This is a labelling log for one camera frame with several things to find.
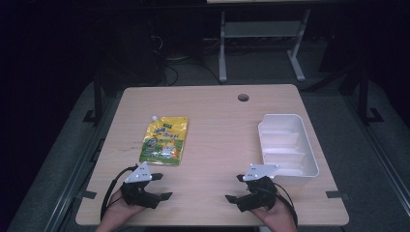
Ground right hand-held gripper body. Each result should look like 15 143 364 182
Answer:
236 163 280 213

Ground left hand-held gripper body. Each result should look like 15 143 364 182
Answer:
120 161 162 210

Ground yellow spouted refill pouch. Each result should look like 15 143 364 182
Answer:
138 115 189 167

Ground white plastic bin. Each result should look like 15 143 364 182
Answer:
257 113 320 187

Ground person's left hand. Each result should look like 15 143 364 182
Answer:
102 188 147 226

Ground person's right hand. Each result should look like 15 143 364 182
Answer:
250 192 299 232

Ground black metal stand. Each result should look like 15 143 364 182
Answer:
357 66 385 126
82 80 104 128

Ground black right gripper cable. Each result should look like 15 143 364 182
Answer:
274 182 299 226

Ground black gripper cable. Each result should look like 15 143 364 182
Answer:
274 182 299 226
100 164 139 222

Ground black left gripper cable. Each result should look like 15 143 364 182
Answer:
100 164 139 222

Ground black floor cables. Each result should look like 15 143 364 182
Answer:
151 35 224 87

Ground white metal table frame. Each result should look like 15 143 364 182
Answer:
218 9 311 84

